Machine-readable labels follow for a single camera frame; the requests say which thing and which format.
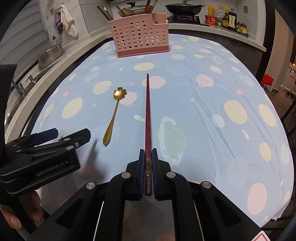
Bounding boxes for maroon chopstick group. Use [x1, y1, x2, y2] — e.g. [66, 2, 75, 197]
[103, 6, 114, 20]
[145, 73, 152, 196]

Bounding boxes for dark brown chopstick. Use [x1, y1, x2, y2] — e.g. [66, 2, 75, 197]
[97, 4, 110, 21]

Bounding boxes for red chopstick group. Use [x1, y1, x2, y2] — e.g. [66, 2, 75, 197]
[149, 0, 158, 14]
[115, 5, 126, 17]

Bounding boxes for green chopstick group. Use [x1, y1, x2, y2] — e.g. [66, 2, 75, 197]
[144, 0, 151, 14]

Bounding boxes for chrome kitchen faucet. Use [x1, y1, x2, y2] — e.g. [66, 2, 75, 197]
[12, 75, 36, 97]

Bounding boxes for person's left hand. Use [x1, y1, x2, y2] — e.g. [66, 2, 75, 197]
[0, 189, 43, 230]

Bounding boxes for gold flower spoon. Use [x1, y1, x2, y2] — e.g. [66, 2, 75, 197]
[102, 87, 127, 146]

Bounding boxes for blue patterned tablecloth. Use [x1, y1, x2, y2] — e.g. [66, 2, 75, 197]
[33, 35, 294, 226]

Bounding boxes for steel colander bowl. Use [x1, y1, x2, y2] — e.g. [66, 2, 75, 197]
[37, 43, 64, 68]

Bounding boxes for green dish soap bottle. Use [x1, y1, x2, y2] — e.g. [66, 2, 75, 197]
[52, 36, 62, 46]

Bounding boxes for purple hanging cloth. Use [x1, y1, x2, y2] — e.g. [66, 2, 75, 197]
[54, 12, 64, 35]

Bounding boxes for beige hanging towel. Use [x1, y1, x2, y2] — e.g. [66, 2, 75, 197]
[57, 4, 78, 38]

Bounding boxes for pink perforated utensil holder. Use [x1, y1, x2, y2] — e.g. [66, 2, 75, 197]
[109, 13, 170, 58]

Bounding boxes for brass wok with lid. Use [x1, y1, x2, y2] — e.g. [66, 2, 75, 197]
[118, 2, 145, 17]

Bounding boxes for red bag on floor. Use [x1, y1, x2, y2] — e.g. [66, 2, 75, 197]
[260, 73, 274, 86]

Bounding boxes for black gas stove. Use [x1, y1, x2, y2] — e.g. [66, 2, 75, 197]
[167, 15, 201, 25]

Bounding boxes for black wok with lid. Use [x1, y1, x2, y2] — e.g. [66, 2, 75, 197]
[165, 1, 205, 16]

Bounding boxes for red instant noodle cup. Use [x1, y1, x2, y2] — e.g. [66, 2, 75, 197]
[205, 15, 217, 26]

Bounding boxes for brown sauce bottle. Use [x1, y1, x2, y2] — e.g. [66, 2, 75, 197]
[222, 6, 229, 29]

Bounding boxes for dark jars at end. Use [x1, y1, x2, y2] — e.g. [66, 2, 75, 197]
[236, 21, 248, 37]

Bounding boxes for yellow seasoning packet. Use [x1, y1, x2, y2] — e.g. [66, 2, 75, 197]
[208, 6, 215, 16]

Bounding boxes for clear plastic bottle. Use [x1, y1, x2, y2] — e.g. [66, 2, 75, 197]
[216, 6, 224, 27]

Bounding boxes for dark soy sauce bottle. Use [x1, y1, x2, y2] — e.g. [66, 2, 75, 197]
[228, 8, 237, 32]

